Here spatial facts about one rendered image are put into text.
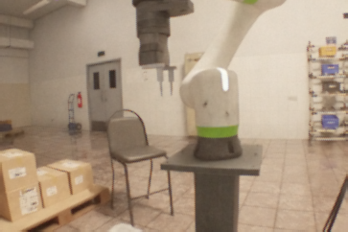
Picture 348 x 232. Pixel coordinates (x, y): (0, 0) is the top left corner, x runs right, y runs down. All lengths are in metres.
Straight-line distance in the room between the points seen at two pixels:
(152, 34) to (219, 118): 0.29
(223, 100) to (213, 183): 0.24
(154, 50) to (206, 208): 0.47
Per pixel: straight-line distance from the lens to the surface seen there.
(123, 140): 2.23
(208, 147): 0.66
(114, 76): 7.15
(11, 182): 2.12
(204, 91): 0.64
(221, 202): 0.71
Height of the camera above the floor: 1.11
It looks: 2 degrees down
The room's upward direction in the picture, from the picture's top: 3 degrees counter-clockwise
